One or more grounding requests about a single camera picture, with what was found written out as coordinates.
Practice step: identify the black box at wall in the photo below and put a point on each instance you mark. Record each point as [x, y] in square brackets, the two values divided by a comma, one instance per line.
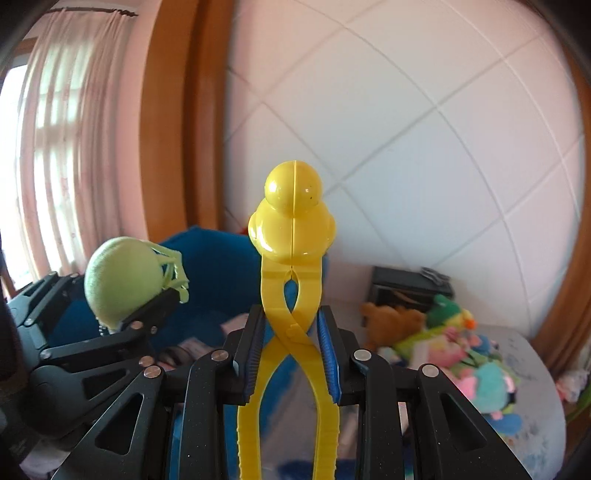
[410, 289]

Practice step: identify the yellow duck snowball clamp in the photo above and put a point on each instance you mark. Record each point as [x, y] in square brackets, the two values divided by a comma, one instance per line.
[292, 230]

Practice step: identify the blue plastic crate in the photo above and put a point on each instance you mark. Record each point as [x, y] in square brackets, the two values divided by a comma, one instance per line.
[223, 270]

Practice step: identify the brown teddy bear plush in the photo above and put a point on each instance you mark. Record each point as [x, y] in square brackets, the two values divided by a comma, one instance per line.
[387, 326]

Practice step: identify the white curtain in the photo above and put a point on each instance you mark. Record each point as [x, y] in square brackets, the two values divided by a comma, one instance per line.
[59, 92]

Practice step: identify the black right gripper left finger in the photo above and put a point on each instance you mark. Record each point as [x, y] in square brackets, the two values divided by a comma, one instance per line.
[165, 422]

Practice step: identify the pink pig plush toy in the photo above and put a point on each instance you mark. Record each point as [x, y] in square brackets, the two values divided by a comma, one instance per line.
[490, 388]

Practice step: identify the green tennis ball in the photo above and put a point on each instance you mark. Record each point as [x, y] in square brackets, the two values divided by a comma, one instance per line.
[122, 275]

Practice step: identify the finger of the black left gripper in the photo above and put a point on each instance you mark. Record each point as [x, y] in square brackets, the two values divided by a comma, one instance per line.
[73, 384]
[52, 312]

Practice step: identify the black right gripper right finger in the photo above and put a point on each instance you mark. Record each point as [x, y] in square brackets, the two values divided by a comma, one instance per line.
[407, 414]

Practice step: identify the green yellow plush toy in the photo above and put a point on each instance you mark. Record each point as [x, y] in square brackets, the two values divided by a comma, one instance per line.
[445, 317]

